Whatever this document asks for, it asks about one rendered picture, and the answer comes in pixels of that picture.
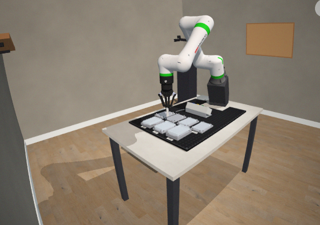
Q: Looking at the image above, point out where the white control panel with coloured buttons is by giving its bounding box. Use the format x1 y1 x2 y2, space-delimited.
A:
175 102 212 118

